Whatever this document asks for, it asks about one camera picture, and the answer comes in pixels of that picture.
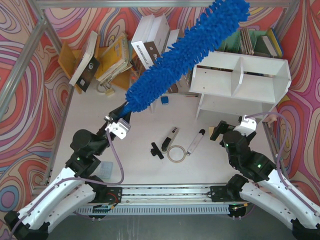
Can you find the clear cup of pencils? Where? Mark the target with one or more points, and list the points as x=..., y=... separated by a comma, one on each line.
x=136, y=70

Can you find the small white side shelf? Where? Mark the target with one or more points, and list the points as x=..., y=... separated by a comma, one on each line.
x=153, y=106

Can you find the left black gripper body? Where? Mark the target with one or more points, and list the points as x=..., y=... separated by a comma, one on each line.
x=116, y=117

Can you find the black binder clip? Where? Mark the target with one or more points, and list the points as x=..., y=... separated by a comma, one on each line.
x=155, y=151

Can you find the black and white book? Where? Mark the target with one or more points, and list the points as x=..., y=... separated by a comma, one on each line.
x=86, y=64

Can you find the blue yellow book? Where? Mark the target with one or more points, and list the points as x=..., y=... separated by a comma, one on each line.
x=272, y=43

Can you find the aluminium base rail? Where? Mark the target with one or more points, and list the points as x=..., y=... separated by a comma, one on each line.
x=157, y=201

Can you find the white wooden bookshelf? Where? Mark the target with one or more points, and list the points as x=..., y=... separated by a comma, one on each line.
x=239, y=84

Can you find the green desk organizer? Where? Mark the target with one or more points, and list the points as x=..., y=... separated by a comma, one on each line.
x=235, y=43

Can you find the stack of yellow books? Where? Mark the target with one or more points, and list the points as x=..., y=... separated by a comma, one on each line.
x=114, y=60

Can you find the white Mademoiselle book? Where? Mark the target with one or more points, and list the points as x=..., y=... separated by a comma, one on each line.
x=140, y=37

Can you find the blue microfiber duster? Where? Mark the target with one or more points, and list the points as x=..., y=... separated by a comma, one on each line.
x=219, y=21

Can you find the silver black pen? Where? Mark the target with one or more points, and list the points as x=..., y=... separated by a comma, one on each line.
x=195, y=142

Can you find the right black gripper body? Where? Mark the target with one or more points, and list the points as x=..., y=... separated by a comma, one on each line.
x=223, y=127

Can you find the yellow sticky note pad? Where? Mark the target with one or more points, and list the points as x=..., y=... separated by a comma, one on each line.
x=211, y=130

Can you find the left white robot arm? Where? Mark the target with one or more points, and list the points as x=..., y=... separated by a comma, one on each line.
x=75, y=185

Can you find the grey black stapler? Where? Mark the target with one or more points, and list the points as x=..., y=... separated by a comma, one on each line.
x=169, y=139

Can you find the blue pencil sharpener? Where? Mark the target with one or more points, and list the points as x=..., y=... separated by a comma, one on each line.
x=164, y=100

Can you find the grey Lonely Ones book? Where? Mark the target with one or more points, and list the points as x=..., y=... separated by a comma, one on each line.
x=182, y=86

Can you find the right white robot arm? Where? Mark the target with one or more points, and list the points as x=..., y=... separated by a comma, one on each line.
x=260, y=182

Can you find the brown Fredonia book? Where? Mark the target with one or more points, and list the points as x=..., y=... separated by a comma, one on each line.
x=157, y=38

